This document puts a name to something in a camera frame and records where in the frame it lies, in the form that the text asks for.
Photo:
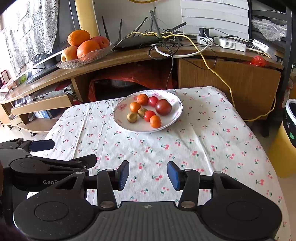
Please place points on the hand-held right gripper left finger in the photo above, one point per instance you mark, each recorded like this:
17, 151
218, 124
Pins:
122, 174

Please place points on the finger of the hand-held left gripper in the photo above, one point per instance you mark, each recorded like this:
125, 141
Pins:
41, 146
71, 163

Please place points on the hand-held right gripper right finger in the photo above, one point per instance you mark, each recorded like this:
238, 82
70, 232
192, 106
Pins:
173, 175

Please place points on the small orange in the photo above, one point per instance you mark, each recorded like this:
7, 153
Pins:
155, 122
142, 99
135, 107

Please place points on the white floral plate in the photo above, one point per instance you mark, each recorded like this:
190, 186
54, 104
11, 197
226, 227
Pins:
171, 118

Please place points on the red cherry tomato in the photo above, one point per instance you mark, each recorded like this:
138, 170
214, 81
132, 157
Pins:
149, 115
153, 101

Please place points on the brown longan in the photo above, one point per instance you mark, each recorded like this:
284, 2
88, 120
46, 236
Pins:
142, 112
132, 117

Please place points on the wooden drawer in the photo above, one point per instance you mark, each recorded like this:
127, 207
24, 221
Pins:
41, 104

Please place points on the cherry print tablecloth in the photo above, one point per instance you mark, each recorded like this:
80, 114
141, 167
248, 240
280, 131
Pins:
208, 139

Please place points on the silver media player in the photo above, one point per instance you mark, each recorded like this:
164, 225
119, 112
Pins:
48, 93

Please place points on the large dark red tomato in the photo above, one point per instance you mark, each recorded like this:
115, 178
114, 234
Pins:
163, 107

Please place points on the grey metal pot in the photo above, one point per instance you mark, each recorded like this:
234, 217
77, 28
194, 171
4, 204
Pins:
121, 83

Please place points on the yellow apple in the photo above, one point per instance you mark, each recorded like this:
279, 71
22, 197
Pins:
69, 54

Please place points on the glass fruit bowl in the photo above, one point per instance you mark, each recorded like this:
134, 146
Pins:
92, 58

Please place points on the large orange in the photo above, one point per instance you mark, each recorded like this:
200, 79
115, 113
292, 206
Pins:
78, 37
88, 49

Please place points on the wooden TV stand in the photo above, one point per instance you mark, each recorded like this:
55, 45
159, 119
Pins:
231, 81

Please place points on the yellow trash bin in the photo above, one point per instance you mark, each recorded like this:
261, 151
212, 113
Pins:
284, 153

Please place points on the white lace curtain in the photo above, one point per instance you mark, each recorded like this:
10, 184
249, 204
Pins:
25, 27

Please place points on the red apple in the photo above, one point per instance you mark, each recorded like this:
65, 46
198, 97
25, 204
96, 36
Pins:
102, 41

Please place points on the black television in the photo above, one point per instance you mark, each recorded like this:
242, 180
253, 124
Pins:
66, 23

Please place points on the black router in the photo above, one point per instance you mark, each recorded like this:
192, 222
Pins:
138, 42

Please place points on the white device box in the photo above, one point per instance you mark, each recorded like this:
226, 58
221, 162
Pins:
230, 44

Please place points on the red ornament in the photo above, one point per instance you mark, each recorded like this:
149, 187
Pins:
259, 61

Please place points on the black power adapter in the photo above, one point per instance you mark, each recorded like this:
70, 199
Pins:
204, 32

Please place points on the flat white device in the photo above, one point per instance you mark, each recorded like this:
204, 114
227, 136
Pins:
260, 45

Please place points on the white foam board stack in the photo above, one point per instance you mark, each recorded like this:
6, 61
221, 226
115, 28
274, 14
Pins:
215, 18

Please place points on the bubble wrap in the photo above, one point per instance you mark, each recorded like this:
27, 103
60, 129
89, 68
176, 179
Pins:
268, 28

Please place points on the small picture frame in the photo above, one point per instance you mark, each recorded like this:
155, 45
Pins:
4, 77

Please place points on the black metal rack frame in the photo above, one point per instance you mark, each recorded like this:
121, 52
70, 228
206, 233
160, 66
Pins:
287, 46

